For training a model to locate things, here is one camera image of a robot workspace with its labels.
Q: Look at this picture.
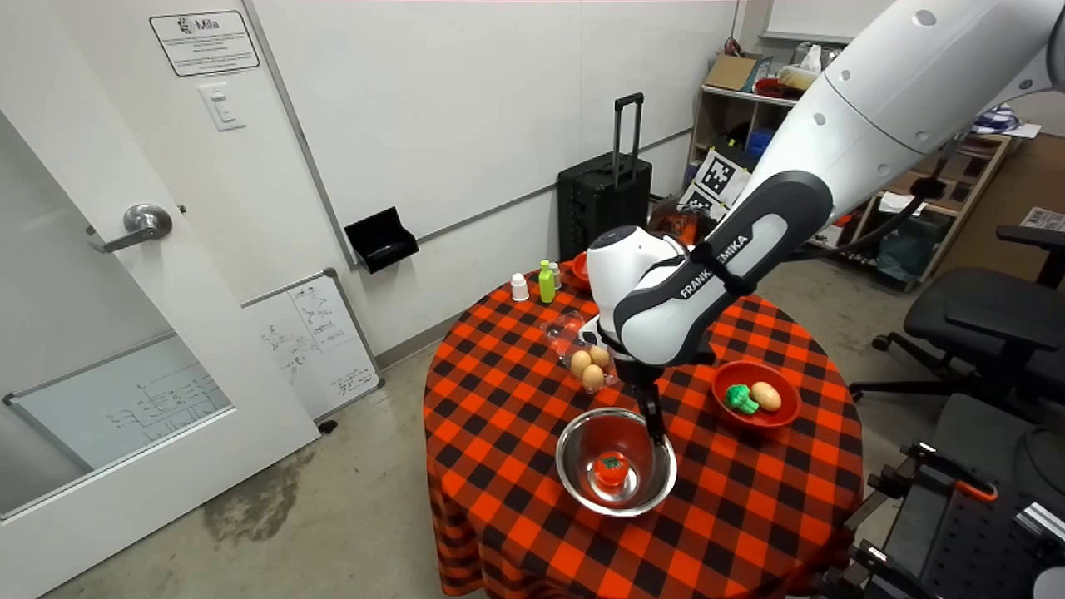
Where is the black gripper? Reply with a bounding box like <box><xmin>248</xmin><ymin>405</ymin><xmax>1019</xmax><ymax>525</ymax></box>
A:
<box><xmin>619</xmin><ymin>364</ymin><xmax>669</xmax><ymax>446</ymax></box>

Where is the red tomato plush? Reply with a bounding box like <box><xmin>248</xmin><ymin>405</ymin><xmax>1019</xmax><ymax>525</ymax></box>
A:
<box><xmin>593</xmin><ymin>453</ymin><xmax>628</xmax><ymax>494</ymax></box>

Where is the green broccoli toy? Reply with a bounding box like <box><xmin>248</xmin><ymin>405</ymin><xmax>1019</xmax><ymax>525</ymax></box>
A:
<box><xmin>726</xmin><ymin>382</ymin><xmax>758</xmax><ymax>416</ymax></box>

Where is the beige toy egg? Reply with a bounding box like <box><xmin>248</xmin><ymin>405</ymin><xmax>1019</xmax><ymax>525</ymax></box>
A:
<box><xmin>752</xmin><ymin>380</ymin><xmax>783</xmax><ymax>411</ymax></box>

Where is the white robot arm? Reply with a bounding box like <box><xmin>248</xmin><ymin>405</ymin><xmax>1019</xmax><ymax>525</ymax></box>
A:
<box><xmin>586</xmin><ymin>0</ymin><xmax>1065</xmax><ymax>436</ymax></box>

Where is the silver metal bowl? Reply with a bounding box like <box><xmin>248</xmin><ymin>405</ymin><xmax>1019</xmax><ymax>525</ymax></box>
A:
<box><xmin>557</xmin><ymin>405</ymin><xmax>677</xmax><ymax>519</ymax></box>

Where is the clear egg tray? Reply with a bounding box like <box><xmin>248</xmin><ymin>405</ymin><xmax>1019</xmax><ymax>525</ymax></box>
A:
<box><xmin>544</xmin><ymin>321</ymin><xmax>619</xmax><ymax>392</ymax></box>

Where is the orange plastic bowl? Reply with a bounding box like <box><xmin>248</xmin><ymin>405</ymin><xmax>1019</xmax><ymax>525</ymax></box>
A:
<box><xmin>711</xmin><ymin>358</ymin><xmax>802</xmax><ymax>431</ymax></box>

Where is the red bowl with plastic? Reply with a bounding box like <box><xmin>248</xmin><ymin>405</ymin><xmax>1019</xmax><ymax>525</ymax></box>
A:
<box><xmin>562</xmin><ymin>254</ymin><xmax>589</xmax><ymax>296</ymax></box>

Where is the orange black checkered tablecloth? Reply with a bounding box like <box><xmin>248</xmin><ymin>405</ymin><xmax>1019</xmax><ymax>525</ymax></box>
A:
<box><xmin>422</xmin><ymin>290</ymin><xmax>862</xmax><ymax>599</ymax></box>

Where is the green bottle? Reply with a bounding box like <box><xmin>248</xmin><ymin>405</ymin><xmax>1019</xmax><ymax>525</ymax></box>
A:
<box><xmin>537</xmin><ymin>260</ymin><xmax>558</xmax><ymax>305</ymax></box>

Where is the small white bottle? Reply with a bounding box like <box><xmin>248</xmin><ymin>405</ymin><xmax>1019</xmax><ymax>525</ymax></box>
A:
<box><xmin>510</xmin><ymin>273</ymin><xmax>530</xmax><ymax>303</ymax></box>

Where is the black suitcase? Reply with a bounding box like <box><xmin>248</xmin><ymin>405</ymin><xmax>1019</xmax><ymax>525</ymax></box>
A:
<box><xmin>557</xmin><ymin>147</ymin><xmax>653</xmax><ymax>260</ymax></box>

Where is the wooden shelf unit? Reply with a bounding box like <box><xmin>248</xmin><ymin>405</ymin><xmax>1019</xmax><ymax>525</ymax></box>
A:
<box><xmin>682</xmin><ymin>45</ymin><xmax>1011</xmax><ymax>296</ymax></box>

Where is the black office chair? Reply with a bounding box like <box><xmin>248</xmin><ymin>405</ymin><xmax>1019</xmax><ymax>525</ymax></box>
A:
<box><xmin>848</xmin><ymin>222</ymin><xmax>1065</xmax><ymax>426</ymax></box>

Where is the small whiteboard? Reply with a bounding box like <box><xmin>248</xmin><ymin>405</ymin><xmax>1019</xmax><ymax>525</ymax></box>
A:
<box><xmin>245</xmin><ymin>271</ymin><xmax>380</xmax><ymax>421</ymax></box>

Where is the white door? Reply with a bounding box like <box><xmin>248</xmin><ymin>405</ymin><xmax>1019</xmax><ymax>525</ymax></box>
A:
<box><xmin>0</xmin><ymin>0</ymin><xmax>315</xmax><ymax>599</ymax></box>

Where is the orange-handled clamp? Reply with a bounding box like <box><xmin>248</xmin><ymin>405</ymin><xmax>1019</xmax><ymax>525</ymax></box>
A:
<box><xmin>908</xmin><ymin>443</ymin><xmax>999</xmax><ymax>503</ymax></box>

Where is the black wall box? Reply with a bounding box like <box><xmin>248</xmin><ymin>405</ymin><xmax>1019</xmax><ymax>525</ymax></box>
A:
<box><xmin>345</xmin><ymin>206</ymin><xmax>418</xmax><ymax>273</ymax></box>

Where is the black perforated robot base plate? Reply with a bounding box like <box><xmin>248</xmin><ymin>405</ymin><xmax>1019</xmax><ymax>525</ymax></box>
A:
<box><xmin>843</xmin><ymin>392</ymin><xmax>1065</xmax><ymax>599</ymax></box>

